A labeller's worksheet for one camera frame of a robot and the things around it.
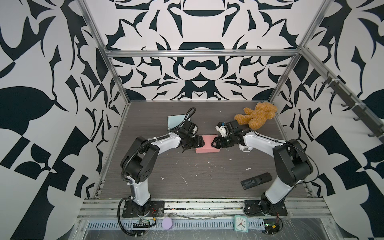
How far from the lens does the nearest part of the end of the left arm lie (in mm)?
743

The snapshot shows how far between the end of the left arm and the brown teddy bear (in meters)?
0.33

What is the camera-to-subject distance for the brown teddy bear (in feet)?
3.14
